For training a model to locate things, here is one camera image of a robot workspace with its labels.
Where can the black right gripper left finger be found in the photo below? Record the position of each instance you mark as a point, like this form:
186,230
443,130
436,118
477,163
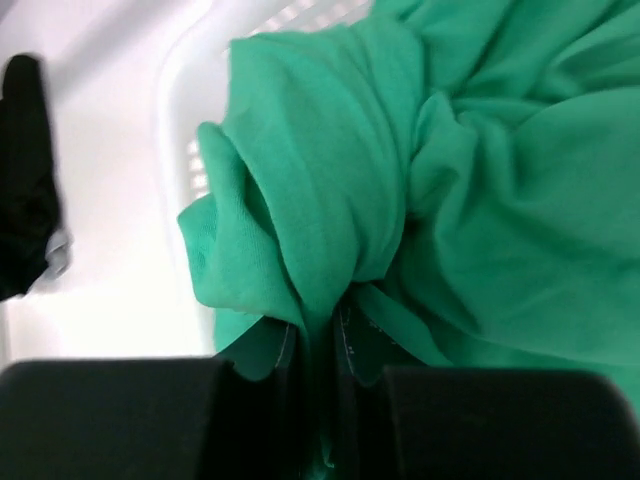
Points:
235,415

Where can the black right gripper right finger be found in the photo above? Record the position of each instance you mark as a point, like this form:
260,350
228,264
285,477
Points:
396,418

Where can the black tank top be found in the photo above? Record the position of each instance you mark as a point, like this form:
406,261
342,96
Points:
30,205

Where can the green tank top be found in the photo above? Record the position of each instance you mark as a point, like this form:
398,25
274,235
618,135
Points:
466,171

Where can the white tank top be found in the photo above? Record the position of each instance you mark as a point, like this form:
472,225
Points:
58,254

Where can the white plastic perforated basket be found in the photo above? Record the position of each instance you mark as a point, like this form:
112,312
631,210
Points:
192,88

